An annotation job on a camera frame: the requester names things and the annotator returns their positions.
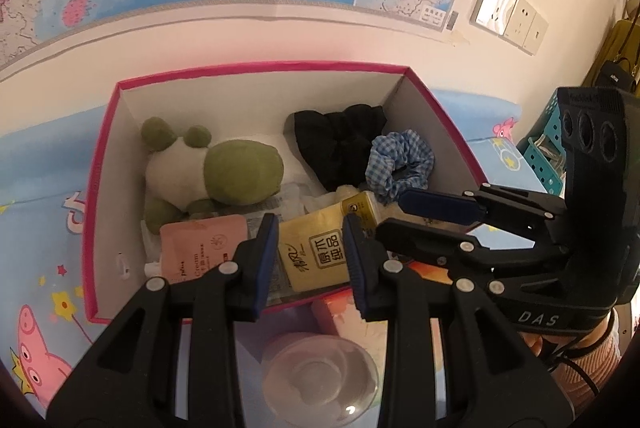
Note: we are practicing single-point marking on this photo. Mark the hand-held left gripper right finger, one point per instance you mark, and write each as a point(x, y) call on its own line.
point(356, 273)

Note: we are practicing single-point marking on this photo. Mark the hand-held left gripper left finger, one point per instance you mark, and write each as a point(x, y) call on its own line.
point(265, 268)

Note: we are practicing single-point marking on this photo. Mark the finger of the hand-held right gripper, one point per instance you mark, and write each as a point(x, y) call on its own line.
point(425, 238)
point(440, 205)

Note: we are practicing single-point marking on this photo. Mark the yellow packet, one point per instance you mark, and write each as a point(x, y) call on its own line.
point(310, 253)

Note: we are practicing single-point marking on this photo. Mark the blue checked scrunchie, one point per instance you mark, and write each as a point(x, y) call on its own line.
point(385, 163)

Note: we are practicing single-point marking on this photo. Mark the pink pouch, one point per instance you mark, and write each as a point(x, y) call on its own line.
point(200, 243)

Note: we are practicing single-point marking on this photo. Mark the clear plastic packet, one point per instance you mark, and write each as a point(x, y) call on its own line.
point(295, 198)

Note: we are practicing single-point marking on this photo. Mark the green frog plush toy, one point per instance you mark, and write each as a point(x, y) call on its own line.
point(235, 173)

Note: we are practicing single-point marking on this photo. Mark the black scrunchie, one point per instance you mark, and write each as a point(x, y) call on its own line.
point(340, 143)

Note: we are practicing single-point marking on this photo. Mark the pink cardboard box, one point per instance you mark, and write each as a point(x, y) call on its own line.
point(250, 98)

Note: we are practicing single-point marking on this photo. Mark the person's right hand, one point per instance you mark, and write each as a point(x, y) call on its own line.
point(532, 344)

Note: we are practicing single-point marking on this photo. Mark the turquoise perforated basket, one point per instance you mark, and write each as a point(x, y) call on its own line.
point(537, 165)
point(550, 113)

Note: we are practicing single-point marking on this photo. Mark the black handbag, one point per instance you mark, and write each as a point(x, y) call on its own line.
point(617, 75)

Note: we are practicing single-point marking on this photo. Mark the yellow coat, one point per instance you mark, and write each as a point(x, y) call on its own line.
point(620, 43)

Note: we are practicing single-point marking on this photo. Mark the blue cartoon printed bedsheet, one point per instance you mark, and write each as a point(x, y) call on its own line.
point(45, 188)

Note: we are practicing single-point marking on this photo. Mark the white wall switch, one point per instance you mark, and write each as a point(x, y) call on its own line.
point(536, 35)

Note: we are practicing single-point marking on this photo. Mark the white wall socket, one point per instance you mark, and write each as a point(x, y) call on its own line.
point(521, 22)
point(495, 3)

